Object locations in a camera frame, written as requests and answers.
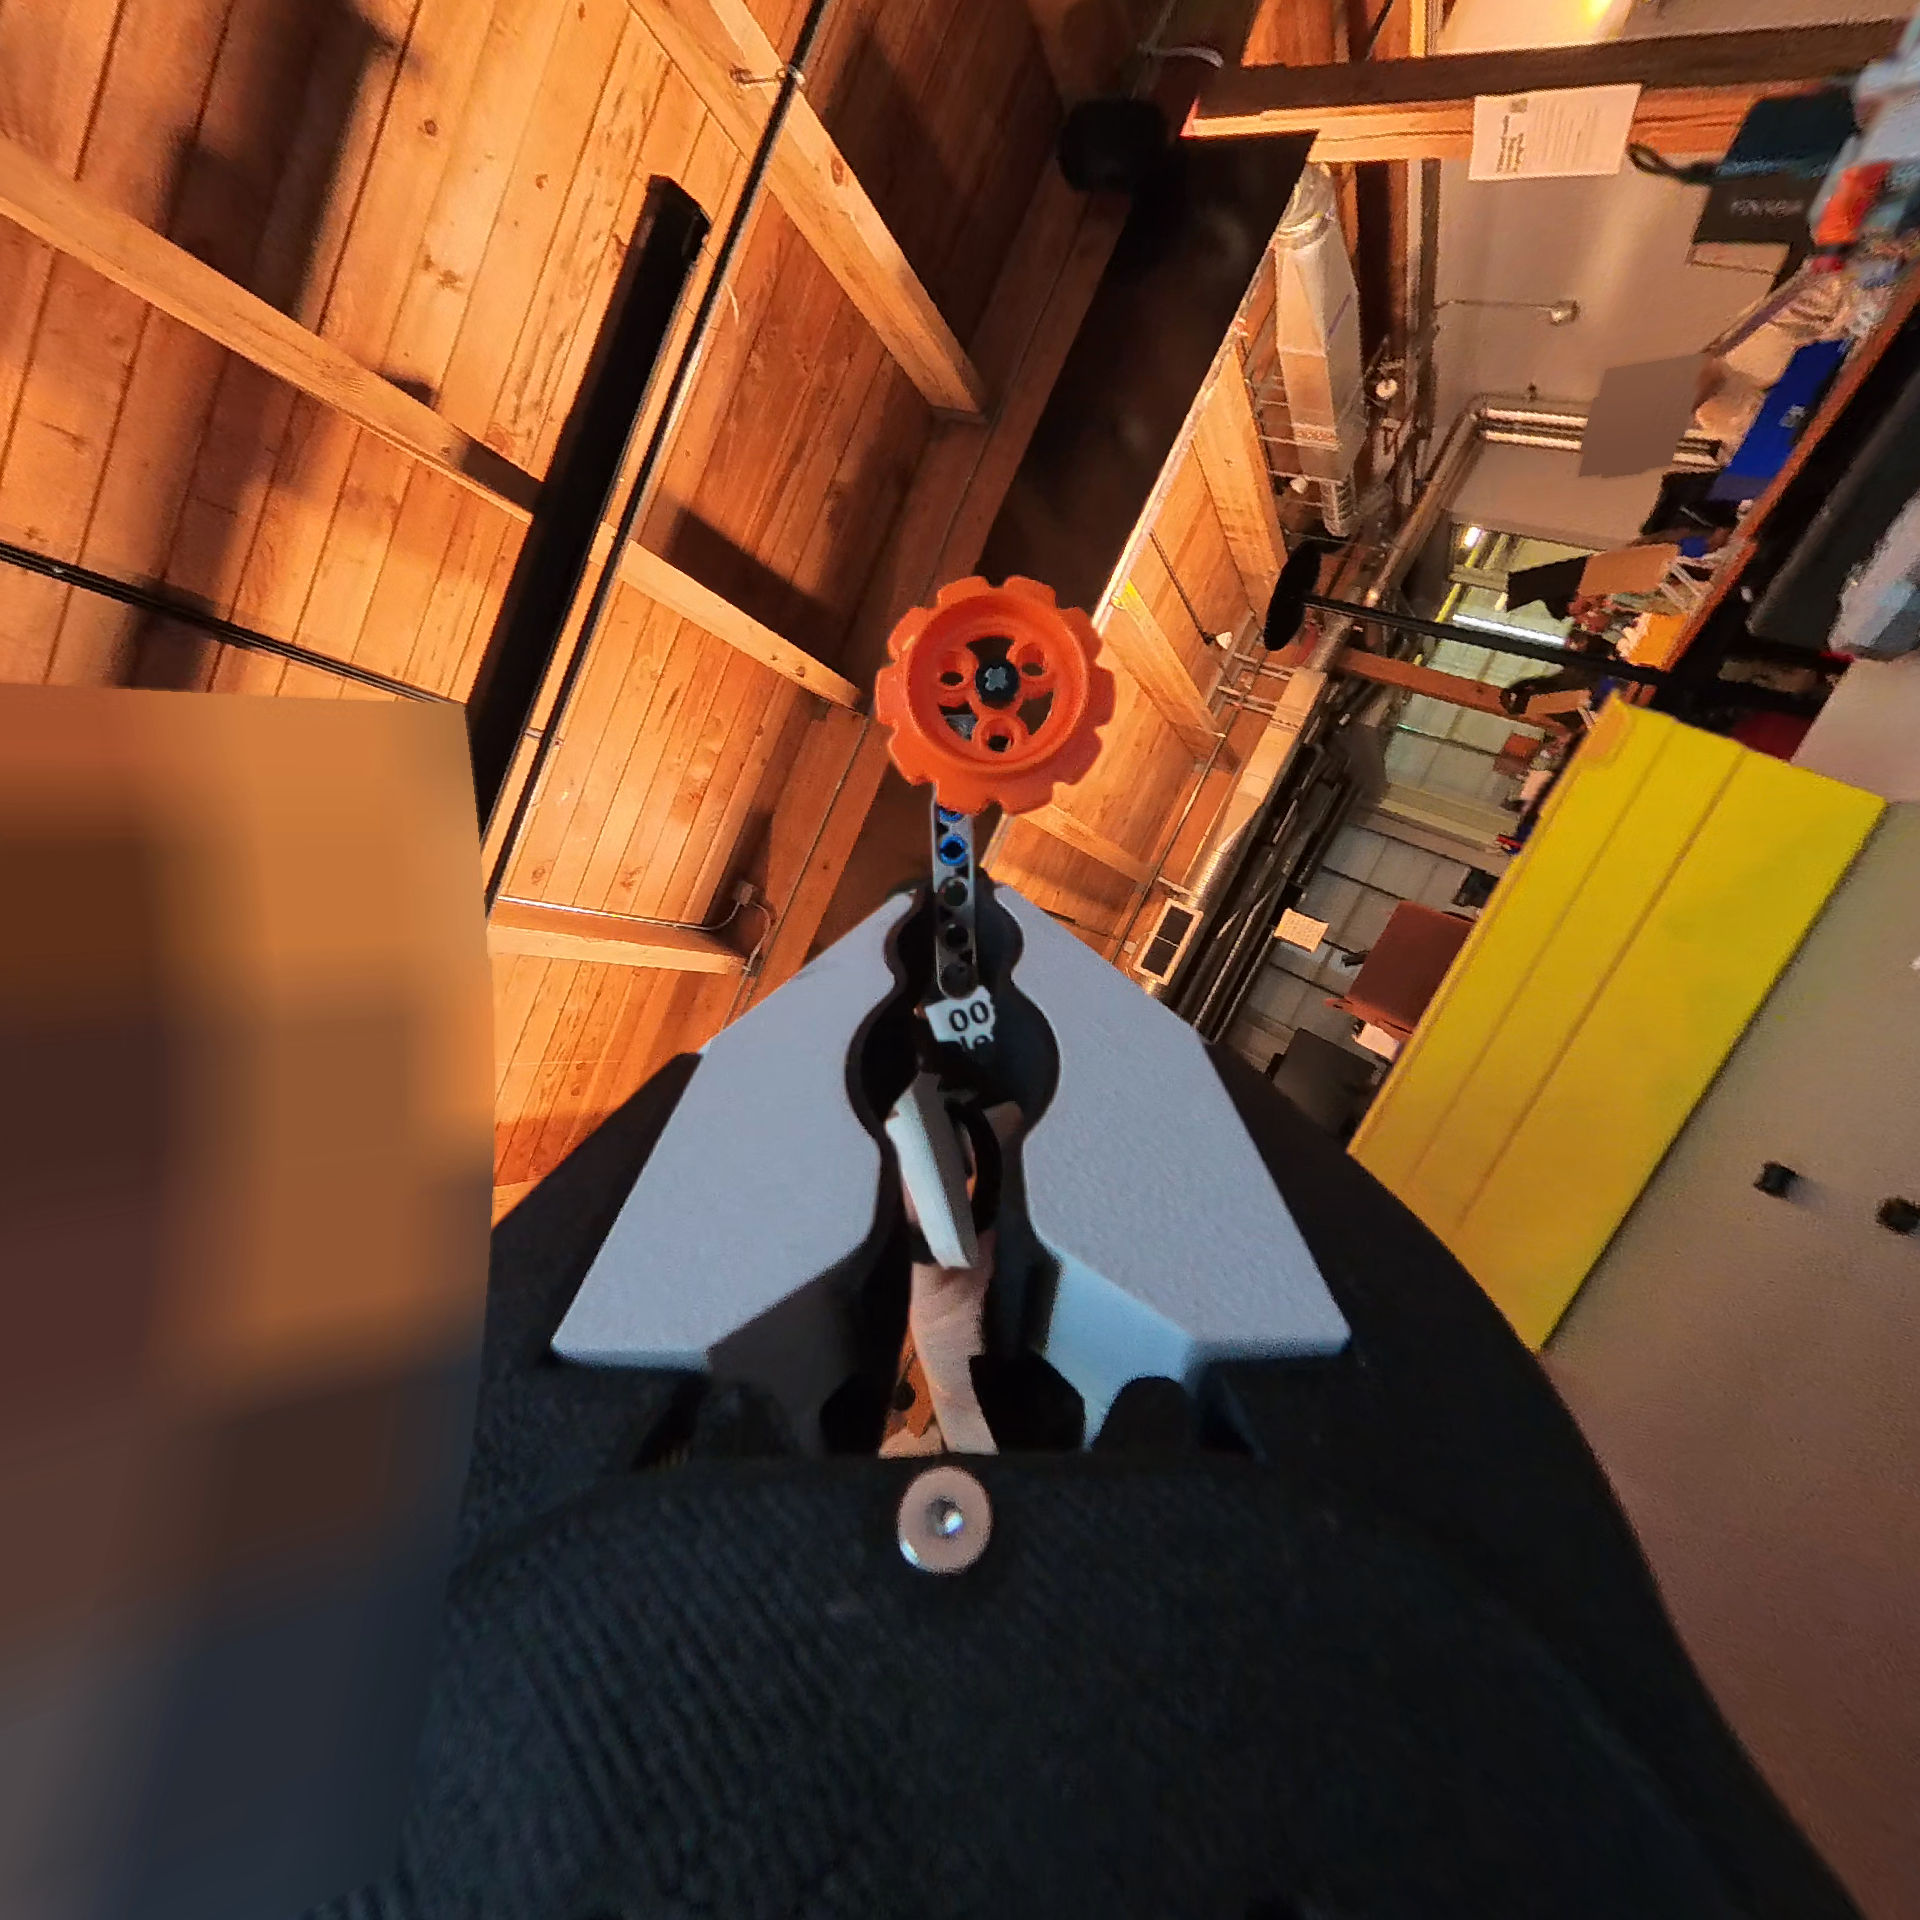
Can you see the black round-base stand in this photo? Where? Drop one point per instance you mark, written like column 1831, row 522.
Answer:
column 1439, row 631

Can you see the grey perforated beam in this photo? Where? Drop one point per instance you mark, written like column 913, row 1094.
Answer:
column 957, row 896

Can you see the yellow storage bin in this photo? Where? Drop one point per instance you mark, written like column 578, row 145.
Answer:
column 1622, row 975

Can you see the wooden back table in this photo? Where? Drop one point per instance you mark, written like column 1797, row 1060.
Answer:
column 1801, row 452

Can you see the orange gear wheel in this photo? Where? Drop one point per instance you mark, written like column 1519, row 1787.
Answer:
column 1075, row 704

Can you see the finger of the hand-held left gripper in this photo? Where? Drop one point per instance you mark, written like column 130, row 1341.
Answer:
column 934, row 1186

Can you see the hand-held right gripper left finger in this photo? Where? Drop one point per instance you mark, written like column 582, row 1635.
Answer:
column 737, row 1199

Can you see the black ceiling light bar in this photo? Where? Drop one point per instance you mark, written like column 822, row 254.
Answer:
column 582, row 495

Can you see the silver ventilation duct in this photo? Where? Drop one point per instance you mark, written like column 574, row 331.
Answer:
column 1317, row 359

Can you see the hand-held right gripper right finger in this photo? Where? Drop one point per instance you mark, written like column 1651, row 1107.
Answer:
column 1168, row 1199

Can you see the grey desk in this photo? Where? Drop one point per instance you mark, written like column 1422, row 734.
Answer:
column 1769, row 1503

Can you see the person's left hand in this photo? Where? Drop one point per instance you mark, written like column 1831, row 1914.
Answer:
column 945, row 1350

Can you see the white paper notice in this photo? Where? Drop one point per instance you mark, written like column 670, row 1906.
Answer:
column 1554, row 132

